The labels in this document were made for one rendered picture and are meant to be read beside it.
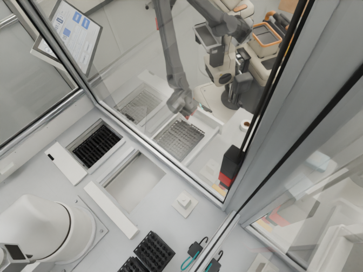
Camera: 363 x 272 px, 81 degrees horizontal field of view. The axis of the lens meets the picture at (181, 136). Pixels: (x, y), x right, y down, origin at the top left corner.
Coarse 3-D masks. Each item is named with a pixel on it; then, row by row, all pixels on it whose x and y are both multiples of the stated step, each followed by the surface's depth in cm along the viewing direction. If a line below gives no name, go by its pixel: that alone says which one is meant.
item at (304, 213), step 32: (352, 96) 12; (320, 128) 16; (352, 128) 8; (288, 160) 23; (320, 160) 9; (352, 160) 6; (256, 192) 44; (288, 192) 11; (320, 192) 6; (352, 192) 4; (256, 224) 14; (288, 224) 7; (320, 224) 5; (352, 224) 4; (224, 256) 18; (256, 256) 8; (288, 256) 5; (320, 256) 4; (352, 256) 3
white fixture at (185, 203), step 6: (186, 192) 94; (180, 198) 86; (186, 198) 86; (192, 198) 93; (174, 204) 92; (180, 204) 87; (186, 204) 85; (192, 204) 92; (180, 210) 91; (186, 210) 91; (186, 216) 89
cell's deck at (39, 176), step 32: (32, 160) 109; (128, 160) 106; (0, 192) 102; (32, 192) 101; (64, 192) 100; (160, 192) 96; (192, 192) 95; (160, 224) 90; (192, 224) 89; (96, 256) 85; (128, 256) 85
